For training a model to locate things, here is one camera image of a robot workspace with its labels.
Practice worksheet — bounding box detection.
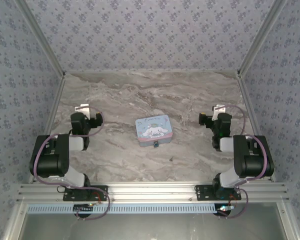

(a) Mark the blue cartoon tin box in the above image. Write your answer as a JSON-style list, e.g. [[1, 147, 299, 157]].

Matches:
[[134, 114, 174, 149]]

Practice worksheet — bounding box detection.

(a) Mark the right controller circuit board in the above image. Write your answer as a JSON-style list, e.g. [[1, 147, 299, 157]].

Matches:
[[214, 204, 235, 216]]

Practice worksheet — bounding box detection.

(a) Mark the controller circuit board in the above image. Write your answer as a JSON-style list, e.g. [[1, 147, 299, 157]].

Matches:
[[73, 203, 94, 214], [214, 204, 235, 216]]

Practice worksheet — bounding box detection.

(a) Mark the left controller circuit board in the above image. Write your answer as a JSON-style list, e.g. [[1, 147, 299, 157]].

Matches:
[[73, 203, 94, 214]]

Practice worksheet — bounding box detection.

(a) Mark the grey metal lower panel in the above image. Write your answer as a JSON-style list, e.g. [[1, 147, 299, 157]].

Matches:
[[22, 202, 288, 240]]

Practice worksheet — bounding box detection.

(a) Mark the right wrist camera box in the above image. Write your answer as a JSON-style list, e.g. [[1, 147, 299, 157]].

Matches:
[[213, 104, 227, 121]]

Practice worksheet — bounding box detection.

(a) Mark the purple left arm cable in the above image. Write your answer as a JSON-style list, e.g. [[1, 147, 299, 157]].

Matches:
[[32, 104, 106, 190]]

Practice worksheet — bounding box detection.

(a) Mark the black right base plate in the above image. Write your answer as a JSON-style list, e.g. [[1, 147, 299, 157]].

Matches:
[[195, 184, 242, 202]]

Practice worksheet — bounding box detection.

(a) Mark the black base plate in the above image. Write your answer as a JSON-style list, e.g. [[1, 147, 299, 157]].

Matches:
[[62, 185, 109, 202], [195, 184, 242, 202]]

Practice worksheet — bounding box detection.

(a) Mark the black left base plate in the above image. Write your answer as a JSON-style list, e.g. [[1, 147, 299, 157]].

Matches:
[[62, 185, 109, 202]]

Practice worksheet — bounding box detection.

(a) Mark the aluminium table back rail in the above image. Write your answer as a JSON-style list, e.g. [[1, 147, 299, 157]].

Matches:
[[64, 70, 241, 75]]

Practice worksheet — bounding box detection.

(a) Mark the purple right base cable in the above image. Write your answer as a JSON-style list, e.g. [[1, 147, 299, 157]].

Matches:
[[218, 187, 247, 221]]

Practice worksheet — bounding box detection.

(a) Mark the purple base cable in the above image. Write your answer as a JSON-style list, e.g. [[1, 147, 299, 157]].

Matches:
[[218, 187, 247, 221], [74, 186, 112, 222]]

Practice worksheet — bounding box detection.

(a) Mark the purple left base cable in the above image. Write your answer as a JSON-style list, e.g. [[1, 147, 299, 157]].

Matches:
[[74, 186, 112, 222]]

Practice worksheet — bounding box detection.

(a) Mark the aluminium front mounting rail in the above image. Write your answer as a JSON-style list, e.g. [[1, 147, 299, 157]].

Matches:
[[16, 182, 290, 203]]

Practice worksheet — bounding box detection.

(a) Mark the aluminium frame post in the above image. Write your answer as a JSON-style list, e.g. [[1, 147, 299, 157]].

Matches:
[[14, 0, 66, 77], [2, 201, 28, 240], [236, 0, 290, 77], [276, 201, 300, 240]]

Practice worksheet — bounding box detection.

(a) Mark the white slotted cable duct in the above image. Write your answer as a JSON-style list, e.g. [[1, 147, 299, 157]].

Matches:
[[26, 203, 223, 215]]

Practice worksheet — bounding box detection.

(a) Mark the aluminium lower frame post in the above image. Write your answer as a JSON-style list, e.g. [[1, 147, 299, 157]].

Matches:
[[276, 201, 300, 240], [2, 201, 28, 240]]

